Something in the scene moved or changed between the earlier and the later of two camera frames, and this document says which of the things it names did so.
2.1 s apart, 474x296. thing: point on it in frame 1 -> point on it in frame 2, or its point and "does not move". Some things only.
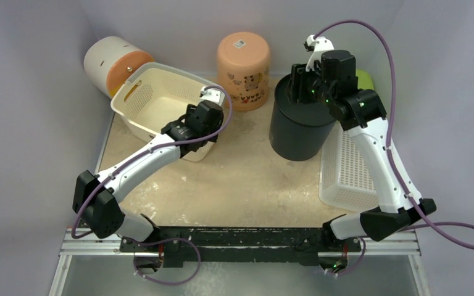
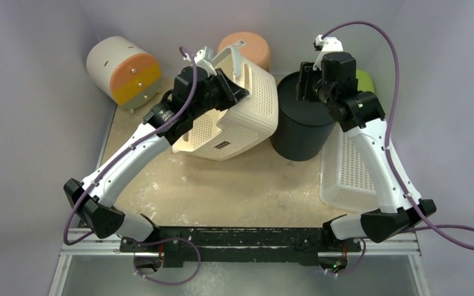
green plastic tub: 365,79 does not move
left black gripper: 191,111 -> 231,92
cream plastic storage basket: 150,97 -> 245,129
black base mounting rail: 241,246 does not move
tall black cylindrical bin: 298,131 does not move
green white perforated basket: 347,181 does not move
